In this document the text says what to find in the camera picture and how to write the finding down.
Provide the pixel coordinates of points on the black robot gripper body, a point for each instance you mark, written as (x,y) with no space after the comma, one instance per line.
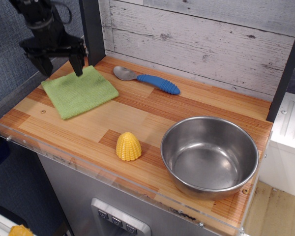
(51,38)

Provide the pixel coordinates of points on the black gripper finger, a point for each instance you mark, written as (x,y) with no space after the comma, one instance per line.
(43,64)
(77,62)

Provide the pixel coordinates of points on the green microfiber cloth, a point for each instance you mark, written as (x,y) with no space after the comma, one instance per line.
(73,95)

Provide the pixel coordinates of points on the metal spoon with blue handle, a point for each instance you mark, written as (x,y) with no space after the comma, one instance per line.
(125,74)

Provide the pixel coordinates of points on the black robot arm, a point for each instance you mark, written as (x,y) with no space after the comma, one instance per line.
(41,10)

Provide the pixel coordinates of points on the yellow object at bottom left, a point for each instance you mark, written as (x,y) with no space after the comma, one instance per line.
(20,230)

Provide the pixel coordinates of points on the clear acrylic table guard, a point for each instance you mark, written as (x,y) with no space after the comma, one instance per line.
(141,108)

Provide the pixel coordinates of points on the yellow toy corn piece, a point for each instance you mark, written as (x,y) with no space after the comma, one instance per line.
(128,147)

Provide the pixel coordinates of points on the silver toy fridge cabinet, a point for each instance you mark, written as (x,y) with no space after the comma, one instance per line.
(96,201)

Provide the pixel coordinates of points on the stainless steel bowl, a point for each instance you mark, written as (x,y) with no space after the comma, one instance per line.
(209,158)

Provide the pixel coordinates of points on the white ridged side unit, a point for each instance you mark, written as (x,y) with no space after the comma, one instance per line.
(278,166)

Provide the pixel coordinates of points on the dark grey right post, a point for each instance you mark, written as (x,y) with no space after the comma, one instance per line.
(282,87)

